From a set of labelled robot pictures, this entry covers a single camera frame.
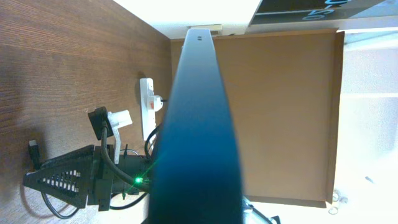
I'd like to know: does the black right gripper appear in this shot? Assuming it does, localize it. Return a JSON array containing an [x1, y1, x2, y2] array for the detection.
[[22, 145, 114, 211]]

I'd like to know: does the black USB charging cable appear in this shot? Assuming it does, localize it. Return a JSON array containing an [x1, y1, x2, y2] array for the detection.
[[20, 98, 170, 220]]

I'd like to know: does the blue Galaxy smartphone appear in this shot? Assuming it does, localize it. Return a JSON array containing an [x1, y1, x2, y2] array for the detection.
[[147, 29, 243, 223]]

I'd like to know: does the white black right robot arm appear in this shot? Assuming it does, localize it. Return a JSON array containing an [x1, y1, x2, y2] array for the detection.
[[23, 145, 151, 211]]

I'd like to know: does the white USB charger plug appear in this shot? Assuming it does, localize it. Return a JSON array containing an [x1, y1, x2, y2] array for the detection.
[[147, 95, 164, 112]]

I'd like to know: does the white power strip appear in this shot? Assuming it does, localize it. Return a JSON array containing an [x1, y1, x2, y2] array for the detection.
[[139, 78, 156, 141]]

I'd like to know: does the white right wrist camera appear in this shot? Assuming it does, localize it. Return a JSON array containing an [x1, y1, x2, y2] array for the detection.
[[88, 106, 132, 164]]

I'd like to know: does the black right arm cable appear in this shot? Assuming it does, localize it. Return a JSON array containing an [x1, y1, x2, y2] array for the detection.
[[99, 123, 162, 211]]

